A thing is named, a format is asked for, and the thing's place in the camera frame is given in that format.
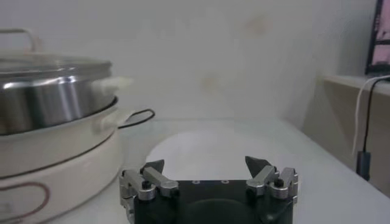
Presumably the glass lid with cream handle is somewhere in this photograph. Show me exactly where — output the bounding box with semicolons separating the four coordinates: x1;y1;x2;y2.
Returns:
0;28;113;80

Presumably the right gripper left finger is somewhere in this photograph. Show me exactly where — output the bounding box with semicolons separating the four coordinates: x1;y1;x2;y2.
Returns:
118;159;180;215

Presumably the stainless steel steamer basket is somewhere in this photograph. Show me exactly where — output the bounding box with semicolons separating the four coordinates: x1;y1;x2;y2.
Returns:
0;71;134;136

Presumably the black pot power cord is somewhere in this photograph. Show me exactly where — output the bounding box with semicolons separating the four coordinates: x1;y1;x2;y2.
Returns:
118;108;156;130

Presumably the open black laptop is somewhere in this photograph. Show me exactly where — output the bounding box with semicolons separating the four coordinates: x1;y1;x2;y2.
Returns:
364;0;390;77

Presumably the white charging cable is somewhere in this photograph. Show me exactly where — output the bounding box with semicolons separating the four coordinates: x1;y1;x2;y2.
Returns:
352;74;390;156

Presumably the white electric pot base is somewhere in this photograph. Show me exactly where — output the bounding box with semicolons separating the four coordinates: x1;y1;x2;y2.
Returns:
0;97;137;224

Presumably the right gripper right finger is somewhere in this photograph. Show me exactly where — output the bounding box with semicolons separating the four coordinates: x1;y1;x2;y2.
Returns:
244;155;299;204

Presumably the white round plate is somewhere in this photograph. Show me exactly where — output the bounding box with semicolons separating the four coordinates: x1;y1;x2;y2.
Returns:
145;129;289;181

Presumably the black power adapter cable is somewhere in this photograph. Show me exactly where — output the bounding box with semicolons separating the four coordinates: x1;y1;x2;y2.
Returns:
355;77;390;182

